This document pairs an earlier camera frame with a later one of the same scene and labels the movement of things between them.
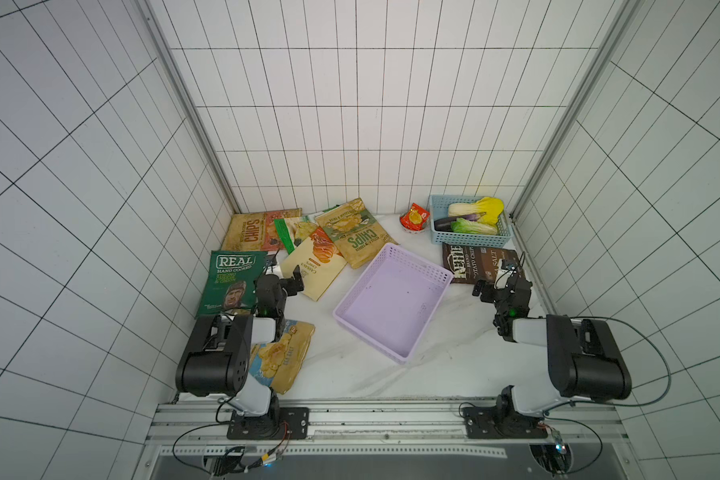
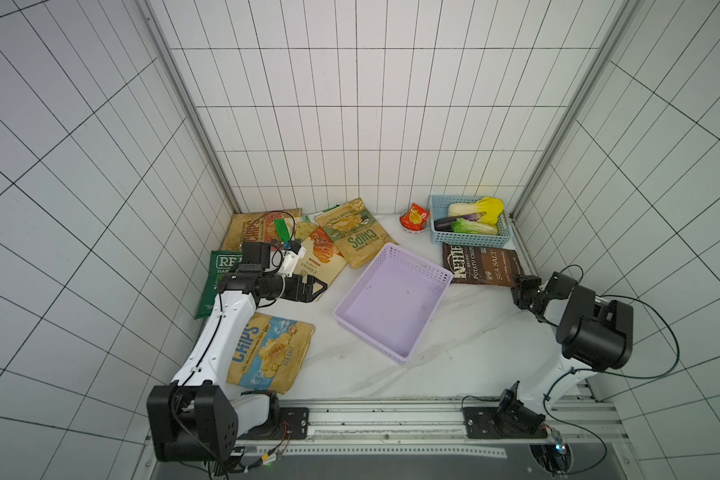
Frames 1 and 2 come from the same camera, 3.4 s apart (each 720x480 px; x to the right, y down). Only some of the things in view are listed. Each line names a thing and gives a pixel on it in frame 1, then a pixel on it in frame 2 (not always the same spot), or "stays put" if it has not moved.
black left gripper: (289, 282) -> (307, 295)
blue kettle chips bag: (276, 363) stays put
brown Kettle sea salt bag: (470, 264) stays put
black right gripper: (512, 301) -> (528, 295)
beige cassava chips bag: (320, 261) stays put
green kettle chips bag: (355, 232) stays put
